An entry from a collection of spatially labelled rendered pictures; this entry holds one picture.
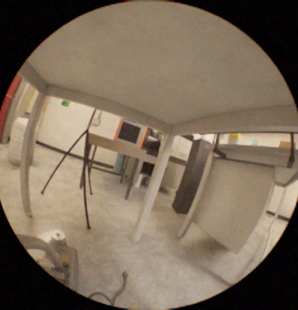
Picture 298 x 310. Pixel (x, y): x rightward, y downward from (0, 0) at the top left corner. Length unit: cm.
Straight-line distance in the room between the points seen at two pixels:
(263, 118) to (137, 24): 36
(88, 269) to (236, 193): 103
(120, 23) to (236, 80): 26
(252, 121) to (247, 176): 56
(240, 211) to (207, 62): 83
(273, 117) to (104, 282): 89
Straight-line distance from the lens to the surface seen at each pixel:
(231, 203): 90
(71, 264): 54
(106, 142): 126
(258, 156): 79
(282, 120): 34
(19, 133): 176
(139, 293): 71
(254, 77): 29
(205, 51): 25
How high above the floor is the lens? 65
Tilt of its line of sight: 1 degrees up
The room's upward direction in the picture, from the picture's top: 17 degrees clockwise
